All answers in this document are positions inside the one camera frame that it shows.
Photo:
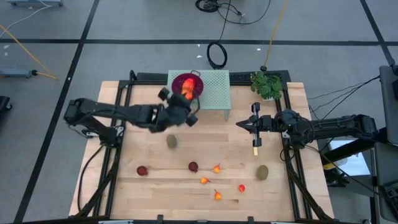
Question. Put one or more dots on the black perforated frame panel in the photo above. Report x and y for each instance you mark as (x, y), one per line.
(241, 77)

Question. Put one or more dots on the white box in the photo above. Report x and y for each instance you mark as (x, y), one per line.
(351, 166)

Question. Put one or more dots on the black chair caster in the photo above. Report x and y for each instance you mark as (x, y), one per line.
(3, 102)

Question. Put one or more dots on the red orange toy mango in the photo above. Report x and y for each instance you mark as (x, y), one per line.
(188, 87)

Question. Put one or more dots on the orange yellow toy pear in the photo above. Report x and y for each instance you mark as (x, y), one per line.
(216, 169)
(218, 196)
(204, 180)

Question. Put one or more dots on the grey metal floor base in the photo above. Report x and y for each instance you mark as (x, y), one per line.
(34, 2)
(15, 73)

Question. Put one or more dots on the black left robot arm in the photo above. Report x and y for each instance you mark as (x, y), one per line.
(124, 111)

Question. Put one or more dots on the small red orange toy fruit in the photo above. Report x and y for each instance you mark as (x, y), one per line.
(241, 188)

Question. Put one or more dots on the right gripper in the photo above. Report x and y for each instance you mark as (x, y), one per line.
(267, 124)

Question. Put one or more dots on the green potted plant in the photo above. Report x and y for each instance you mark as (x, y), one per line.
(265, 87)

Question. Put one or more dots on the magenta plastic colander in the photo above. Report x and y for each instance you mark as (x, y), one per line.
(177, 82)

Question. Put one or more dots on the brown green toy kiwi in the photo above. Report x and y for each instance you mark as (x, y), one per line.
(172, 141)
(262, 172)

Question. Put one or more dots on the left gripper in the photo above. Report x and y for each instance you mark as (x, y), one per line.
(177, 109)

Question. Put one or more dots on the grey metal cabinet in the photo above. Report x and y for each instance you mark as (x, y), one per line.
(388, 102)
(385, 174)

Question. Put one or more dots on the yellow broom stick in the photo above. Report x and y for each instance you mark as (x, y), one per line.
(263, 68)

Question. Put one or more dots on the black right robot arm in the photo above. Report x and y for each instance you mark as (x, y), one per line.
(335, 127)

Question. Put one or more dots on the black aluminium table frame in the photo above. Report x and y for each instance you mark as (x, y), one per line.
(124, 83)

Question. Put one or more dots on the pale green perforated metal stand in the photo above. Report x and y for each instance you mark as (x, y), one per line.
(214, 90)

